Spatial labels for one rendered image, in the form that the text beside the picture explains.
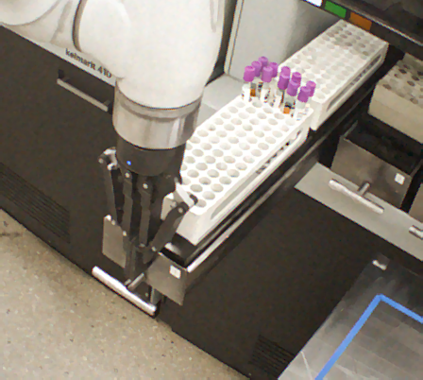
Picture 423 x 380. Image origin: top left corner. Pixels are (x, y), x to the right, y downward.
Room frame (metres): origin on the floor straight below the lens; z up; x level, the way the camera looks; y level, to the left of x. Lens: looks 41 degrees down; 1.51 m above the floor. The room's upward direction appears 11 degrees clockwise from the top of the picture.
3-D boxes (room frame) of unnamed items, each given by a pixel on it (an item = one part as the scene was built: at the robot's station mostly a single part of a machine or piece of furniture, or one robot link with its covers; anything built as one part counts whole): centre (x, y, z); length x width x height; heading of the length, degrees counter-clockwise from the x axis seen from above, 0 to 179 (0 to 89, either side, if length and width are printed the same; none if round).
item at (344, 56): (1.09, -0.17, 0.83); 0.30 x 0.10 x 0.06; 153
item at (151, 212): (0.63, 0.06, 0.89); 0.04 x 0.01 x 0.11; 153
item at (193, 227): (0.81, -0.02, 0.83); 0.30 x 0.10 x 0.06; 153
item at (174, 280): (0.93, -0.08, 0.78); 0.73 x 0.14 x 0.09; 153
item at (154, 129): (0.63, 0.07, 1.03); 0.09 x 0.09 x 0.06
